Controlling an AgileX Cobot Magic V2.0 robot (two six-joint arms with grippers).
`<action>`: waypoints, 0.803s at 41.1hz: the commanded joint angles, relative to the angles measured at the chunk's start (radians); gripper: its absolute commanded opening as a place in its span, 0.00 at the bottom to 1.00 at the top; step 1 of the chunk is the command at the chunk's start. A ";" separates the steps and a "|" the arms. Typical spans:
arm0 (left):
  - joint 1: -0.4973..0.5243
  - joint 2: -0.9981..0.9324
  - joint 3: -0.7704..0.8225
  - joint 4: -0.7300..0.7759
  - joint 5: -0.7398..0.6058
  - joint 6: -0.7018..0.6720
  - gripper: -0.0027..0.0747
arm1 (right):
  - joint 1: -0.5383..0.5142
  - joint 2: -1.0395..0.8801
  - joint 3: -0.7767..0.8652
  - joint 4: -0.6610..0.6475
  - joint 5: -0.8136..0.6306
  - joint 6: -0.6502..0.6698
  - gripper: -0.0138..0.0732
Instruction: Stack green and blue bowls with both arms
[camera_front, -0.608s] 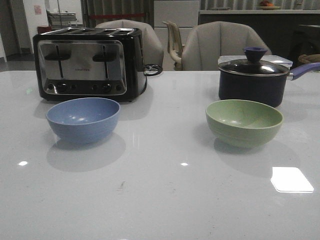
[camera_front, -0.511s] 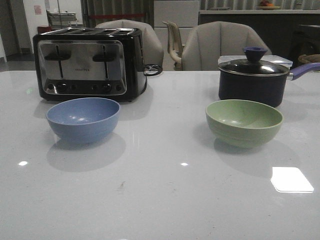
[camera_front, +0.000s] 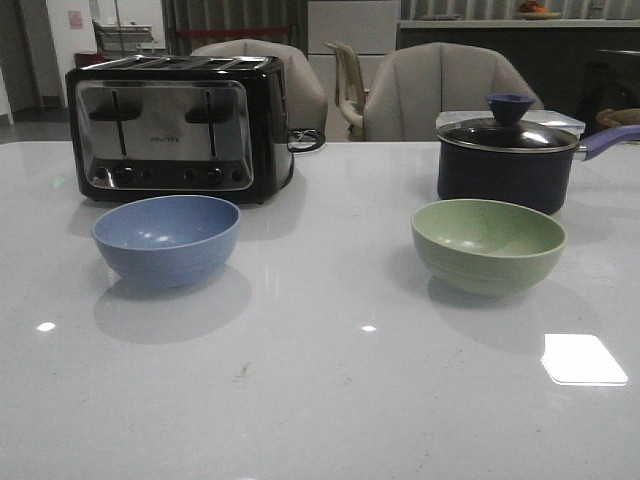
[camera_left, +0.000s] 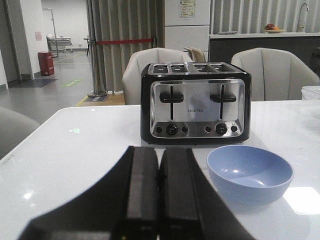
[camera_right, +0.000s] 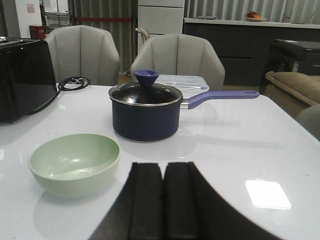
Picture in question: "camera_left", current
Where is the beige armchair behind toaster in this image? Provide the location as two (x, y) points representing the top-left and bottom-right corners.
(122, 47), (193, 105)

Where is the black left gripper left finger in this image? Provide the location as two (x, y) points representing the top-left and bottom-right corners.
(19, 146), (159, 240)

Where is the grey chair at left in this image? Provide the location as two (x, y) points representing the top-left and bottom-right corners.
(0, 106), (40, 159)

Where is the fruit plate on counter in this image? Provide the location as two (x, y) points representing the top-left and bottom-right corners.
(263, 23), (287, 34)

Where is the chrome stanchion with red belt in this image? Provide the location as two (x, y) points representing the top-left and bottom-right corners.
(86, 0), (163, 97)

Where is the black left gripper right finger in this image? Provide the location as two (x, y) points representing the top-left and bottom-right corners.
(159, 147), (253, 240)

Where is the beige wooden chair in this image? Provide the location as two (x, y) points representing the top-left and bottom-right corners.
(184, 46), (207, 62)

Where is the metal trolley in background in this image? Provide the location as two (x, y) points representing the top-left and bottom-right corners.
(42, 7), (73, 58)

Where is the beige armchair on right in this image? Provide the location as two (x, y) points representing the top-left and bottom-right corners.
(231, 47), (320, 101)

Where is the chrome faucet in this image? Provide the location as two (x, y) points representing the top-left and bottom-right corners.
(296, 2), (310, 33)

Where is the red fire extinguisher box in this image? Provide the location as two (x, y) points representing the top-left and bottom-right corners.
(37, 51), (55, 76)

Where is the black chrome four-slot toaster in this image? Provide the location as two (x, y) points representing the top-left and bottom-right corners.
(140, 62), (252, 145)

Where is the blue bowl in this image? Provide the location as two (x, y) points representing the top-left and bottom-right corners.
(206, 145), (294, 206)

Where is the white refrigerator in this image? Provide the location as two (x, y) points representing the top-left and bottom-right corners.
(164, 0), (211, 57)

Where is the dark kitchen counter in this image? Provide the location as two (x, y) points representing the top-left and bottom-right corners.
(208, 32), (320, 75)

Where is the clear plastic container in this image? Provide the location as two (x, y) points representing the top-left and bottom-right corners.
(301, 85), (320, 100)

